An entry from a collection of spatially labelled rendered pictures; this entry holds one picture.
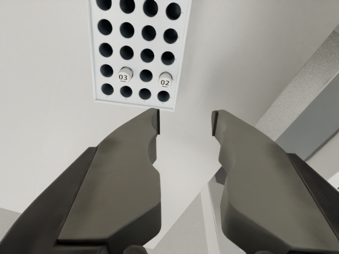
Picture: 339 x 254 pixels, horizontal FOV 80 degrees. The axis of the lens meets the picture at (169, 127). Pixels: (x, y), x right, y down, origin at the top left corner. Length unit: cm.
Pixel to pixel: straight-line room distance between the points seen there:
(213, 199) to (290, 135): 10
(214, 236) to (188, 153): 12
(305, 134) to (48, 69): 26
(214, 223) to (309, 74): 108
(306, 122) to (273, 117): 106
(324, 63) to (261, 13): 101
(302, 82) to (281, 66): 96
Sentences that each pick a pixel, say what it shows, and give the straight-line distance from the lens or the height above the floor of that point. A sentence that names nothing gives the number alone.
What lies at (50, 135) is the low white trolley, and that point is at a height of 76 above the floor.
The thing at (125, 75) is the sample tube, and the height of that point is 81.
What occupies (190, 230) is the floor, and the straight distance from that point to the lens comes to 190.
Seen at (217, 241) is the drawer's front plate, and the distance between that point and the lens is 20.
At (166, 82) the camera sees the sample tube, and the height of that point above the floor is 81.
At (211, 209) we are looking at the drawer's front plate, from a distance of 22.
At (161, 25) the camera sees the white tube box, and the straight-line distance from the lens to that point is 19.
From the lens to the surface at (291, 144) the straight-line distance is 19.
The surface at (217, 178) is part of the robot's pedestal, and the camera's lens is 78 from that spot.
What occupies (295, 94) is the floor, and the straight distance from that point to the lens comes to 123.
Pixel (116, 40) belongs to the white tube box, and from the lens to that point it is 20.
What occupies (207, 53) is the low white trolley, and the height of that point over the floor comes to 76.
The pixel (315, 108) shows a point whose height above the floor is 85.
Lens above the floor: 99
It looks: 58 degrees down
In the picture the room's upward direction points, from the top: 177 degrees counter-clockwise
